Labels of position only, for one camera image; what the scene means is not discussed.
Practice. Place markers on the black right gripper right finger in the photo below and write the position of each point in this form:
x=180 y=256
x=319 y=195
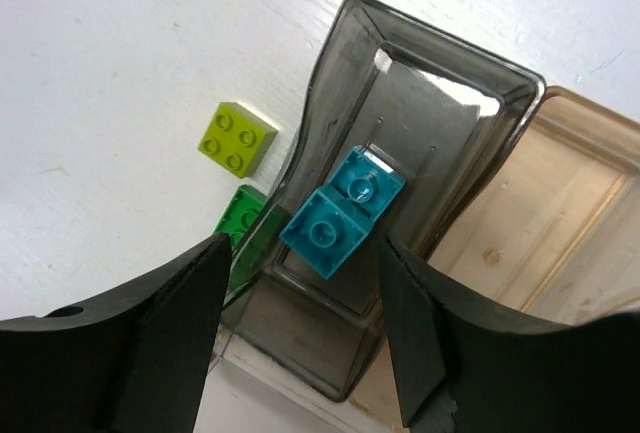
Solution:
x=465 y=363

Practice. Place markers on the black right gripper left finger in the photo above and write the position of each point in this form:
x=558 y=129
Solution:
x=131 y=359

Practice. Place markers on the small teal square lego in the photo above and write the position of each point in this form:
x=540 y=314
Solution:
x=326 y=230

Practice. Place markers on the long teal lego brick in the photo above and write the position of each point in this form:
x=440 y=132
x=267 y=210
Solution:
x=367 y=182

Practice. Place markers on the clear plastic base box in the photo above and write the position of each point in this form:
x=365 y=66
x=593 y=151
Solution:
x=246 y=391

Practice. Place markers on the amber plastic tray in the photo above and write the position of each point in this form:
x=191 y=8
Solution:
x=555 y=235

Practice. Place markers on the long green lego by box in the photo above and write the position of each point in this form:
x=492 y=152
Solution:
x=237 y=219

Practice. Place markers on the lime square lego centre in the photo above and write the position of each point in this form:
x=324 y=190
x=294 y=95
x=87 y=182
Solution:
x=237 y=139

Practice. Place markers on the smoky grey plastic tray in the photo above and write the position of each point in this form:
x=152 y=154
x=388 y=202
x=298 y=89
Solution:
x=403 y=126

